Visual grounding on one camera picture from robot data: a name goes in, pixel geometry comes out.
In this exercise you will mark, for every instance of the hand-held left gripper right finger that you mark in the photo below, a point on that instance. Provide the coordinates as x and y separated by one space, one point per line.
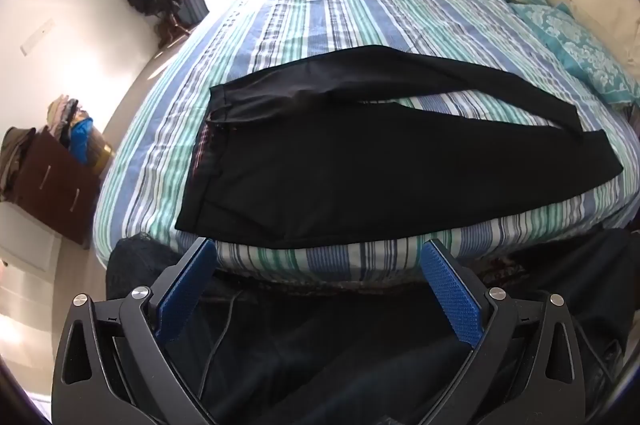
452 295

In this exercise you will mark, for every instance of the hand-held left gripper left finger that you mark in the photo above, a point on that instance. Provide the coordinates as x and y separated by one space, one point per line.
185 295

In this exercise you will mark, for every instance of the black pants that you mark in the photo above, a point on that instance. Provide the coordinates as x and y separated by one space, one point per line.
350 185

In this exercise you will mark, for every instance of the person's dark clothing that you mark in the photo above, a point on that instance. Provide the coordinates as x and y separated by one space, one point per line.
325 355

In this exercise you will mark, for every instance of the brown drawer chest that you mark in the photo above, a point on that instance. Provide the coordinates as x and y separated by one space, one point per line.
55 190

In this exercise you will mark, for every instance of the stack of folded clothes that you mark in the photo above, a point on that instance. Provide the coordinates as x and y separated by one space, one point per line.
62 120

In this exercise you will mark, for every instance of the olive cloth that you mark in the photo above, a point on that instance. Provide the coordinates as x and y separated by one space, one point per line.
15 160

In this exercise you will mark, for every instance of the wooden coat stand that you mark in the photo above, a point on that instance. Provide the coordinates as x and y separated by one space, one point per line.
172 30

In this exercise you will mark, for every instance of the large teal floral pillow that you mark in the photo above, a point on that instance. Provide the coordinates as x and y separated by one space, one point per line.
575 50

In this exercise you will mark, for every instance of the striped bed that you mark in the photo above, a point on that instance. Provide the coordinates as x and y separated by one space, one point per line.
350 5

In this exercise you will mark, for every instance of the white wall plate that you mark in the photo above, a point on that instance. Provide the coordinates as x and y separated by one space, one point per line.
36 37

